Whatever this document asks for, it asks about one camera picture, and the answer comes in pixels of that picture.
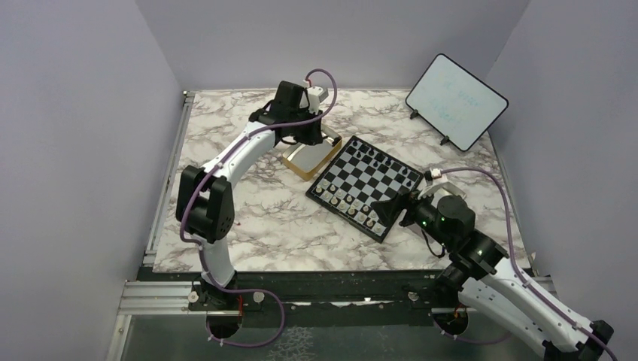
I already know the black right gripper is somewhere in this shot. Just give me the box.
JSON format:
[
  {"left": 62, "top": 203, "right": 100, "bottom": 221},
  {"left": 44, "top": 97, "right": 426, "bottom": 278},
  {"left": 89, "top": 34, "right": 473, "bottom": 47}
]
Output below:
[{"left": 371, "top": 183, "right": 454, "bottom": 249}]

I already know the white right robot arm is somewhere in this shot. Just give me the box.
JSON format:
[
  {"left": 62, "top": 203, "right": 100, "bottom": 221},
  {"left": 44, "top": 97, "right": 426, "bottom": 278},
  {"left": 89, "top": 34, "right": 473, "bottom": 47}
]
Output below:
[{"left": 371, "top": 192, "right": 614, "bottom": 360}]

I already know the black and white chessboard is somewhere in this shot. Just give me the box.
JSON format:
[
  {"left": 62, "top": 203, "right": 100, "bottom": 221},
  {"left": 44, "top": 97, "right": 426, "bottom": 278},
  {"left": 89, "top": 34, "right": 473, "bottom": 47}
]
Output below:
[{"left": 305, "top": 136, "right": 424, "bottom": 243}]

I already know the silver metal tin lid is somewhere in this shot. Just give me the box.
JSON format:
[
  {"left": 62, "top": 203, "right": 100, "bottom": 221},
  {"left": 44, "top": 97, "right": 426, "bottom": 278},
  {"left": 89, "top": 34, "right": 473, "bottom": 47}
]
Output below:
[{"left": 418, "top": 180, "right": 466, "bottom": 199}]

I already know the yellow metal tin box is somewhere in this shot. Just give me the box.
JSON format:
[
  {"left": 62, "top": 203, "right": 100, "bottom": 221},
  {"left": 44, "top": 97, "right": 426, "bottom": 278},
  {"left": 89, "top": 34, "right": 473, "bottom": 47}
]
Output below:
[{"left": 282, "top": 126, "right": 343, "bottom": 181}]

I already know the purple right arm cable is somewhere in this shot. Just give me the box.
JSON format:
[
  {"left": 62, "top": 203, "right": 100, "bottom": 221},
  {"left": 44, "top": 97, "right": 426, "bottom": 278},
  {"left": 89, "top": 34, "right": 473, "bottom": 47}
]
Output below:
[{"left": 433, "top": 166, "right": 618, "bottom": 361}]

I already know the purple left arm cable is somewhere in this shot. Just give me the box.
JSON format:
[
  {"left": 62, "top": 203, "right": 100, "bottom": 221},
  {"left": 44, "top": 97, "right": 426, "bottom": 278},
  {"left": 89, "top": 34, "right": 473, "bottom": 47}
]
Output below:
[{"left": 179, "top": 68, "right": 339, "bottom": 350}]

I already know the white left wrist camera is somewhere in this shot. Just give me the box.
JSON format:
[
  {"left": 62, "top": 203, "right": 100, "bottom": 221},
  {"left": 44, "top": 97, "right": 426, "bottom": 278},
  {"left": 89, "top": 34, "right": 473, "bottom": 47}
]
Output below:
[{"left": 299, "top": 80, "right": 329, "bottom": 115}]

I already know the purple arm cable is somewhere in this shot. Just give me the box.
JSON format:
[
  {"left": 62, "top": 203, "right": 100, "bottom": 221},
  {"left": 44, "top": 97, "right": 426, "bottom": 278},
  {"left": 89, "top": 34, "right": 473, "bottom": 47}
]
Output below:
[
  {"left": 179, "top": 68, "right": 339, "bottom": 350},
  {"left": 433, "top": 166, "right": 618, "bottom": 361}
]

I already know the aluminium frame rail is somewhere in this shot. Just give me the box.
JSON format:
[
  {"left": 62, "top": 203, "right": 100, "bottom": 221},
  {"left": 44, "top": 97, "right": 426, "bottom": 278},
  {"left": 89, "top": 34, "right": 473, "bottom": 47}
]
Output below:
[{"left": 141, "top": 90, "right": 196, "bottom": 267}]

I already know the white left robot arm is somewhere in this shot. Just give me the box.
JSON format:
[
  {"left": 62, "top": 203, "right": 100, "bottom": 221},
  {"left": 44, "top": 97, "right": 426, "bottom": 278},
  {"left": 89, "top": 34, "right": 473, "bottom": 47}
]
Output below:
[{"left": 175, "top": 80, "right": 336, "bottom": 309}]

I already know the small whiteboard on stand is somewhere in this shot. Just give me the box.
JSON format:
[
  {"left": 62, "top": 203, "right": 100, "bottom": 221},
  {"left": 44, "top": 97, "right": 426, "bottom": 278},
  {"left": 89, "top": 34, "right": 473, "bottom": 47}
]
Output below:
[{"left": 405, "top": 53, "right": 509, "bottom": 151}]

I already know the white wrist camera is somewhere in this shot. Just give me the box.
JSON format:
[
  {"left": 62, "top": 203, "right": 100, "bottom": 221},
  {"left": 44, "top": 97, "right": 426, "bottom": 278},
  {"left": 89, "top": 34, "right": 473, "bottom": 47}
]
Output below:
[
  {"left": 299, "top": 80, "right": 329, "bottom": 115},
  {"left": 418, "top": 168, "right": 448, "bottom": 198}
]

